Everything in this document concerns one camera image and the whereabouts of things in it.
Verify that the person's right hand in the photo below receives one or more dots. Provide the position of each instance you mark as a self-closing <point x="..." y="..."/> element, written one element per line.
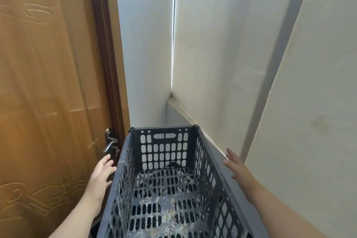
<point x="241" y="175"/>

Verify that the person's right forearm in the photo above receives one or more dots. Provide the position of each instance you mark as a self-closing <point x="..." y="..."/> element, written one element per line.
<point x="279" y="212"/>

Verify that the person's right thumb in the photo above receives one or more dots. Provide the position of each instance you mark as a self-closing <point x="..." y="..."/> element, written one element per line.
<point x="234" y="177"/>

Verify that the person's left forearm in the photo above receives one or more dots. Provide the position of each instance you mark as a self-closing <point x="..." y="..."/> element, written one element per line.
<point x="76" y="218"/>

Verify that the person's left thumb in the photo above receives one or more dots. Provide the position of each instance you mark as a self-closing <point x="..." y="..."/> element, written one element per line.
<point x="109" y="184"/>

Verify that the grey perforated plastic basket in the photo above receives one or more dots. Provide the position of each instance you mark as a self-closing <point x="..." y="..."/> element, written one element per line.
<point x="164" y="190"/>

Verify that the dark brown door frame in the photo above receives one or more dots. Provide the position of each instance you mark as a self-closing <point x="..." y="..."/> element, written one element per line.
<point x="110" y="59"/>

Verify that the person's left hand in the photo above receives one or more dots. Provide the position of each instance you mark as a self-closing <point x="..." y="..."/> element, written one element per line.
<point x="97" y="184"/>

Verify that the brown wooden door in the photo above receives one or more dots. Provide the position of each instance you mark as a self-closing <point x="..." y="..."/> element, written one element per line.
<point x="47" y="78"/>

